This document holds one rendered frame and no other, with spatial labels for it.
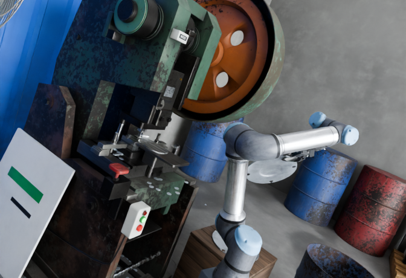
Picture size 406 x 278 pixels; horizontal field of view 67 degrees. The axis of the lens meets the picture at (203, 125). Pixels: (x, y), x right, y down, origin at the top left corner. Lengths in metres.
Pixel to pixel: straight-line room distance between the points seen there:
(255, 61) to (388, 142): 3.07
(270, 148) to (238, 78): 0.69
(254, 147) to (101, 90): 0.81
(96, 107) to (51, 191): 0.44
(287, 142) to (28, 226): 1.24
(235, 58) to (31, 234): 1.35
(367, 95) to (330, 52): 0.76
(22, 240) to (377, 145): 3.95
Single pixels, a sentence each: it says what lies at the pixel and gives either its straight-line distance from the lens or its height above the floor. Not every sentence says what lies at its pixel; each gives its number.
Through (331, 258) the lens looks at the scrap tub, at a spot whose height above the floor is 0.42.
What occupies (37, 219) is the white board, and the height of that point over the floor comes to 0.31.
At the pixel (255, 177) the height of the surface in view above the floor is 0.76.
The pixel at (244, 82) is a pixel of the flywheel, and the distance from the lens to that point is 1.68.
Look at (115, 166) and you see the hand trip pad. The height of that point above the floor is 0.76.
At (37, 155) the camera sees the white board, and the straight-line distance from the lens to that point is 1.74.
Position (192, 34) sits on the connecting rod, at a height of 1.36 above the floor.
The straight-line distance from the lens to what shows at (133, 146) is 1.53.
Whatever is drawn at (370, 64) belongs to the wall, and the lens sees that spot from 4.61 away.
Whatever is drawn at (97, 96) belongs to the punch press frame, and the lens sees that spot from 1.57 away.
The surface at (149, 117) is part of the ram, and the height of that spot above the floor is 0.92.
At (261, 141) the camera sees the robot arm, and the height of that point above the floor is 1.06.
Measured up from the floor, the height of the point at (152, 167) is 0.71.
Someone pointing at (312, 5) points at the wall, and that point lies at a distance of 4.96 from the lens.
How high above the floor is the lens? 1.22
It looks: 9 degrees down
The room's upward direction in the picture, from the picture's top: 21 degrees clockwise
